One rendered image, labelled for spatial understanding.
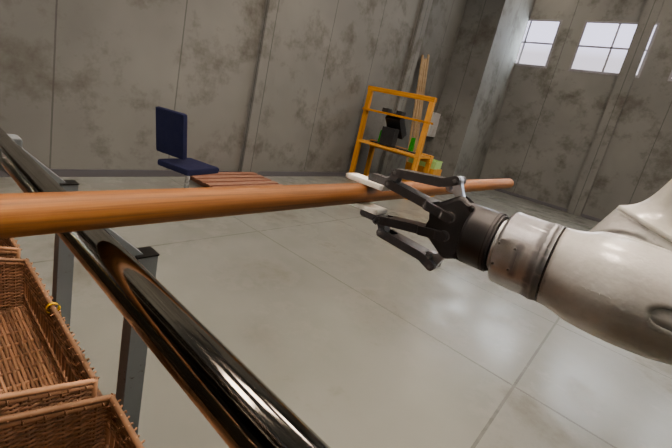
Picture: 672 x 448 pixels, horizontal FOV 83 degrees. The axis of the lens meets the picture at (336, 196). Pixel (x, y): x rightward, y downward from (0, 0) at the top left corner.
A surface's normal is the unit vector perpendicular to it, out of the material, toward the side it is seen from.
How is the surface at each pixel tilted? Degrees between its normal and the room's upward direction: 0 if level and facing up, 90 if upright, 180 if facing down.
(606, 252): 43
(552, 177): 90
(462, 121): 90
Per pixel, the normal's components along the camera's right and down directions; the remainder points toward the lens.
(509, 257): -0.63, 0.04
